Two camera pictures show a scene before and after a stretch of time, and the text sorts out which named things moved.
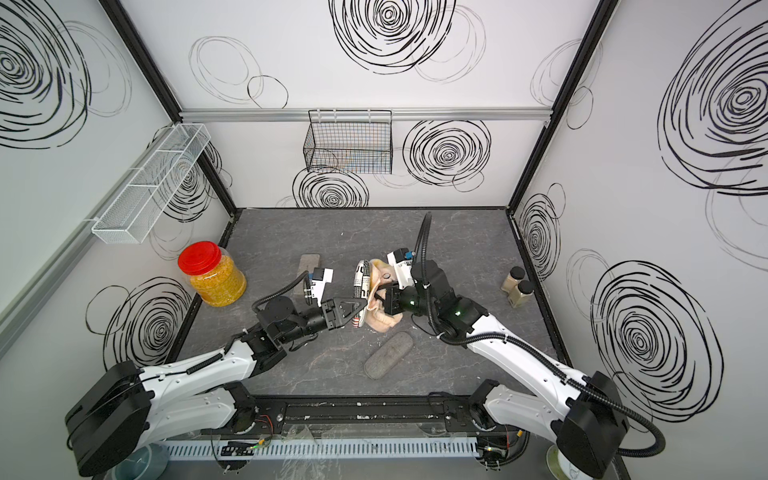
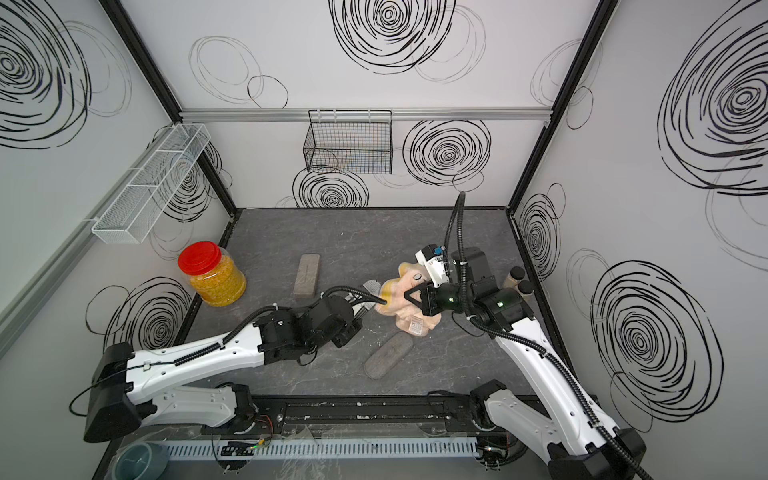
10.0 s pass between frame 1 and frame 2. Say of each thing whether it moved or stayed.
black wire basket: stayed
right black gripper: moved
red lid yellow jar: stayed
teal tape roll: stayed
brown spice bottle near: stayed
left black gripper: moved
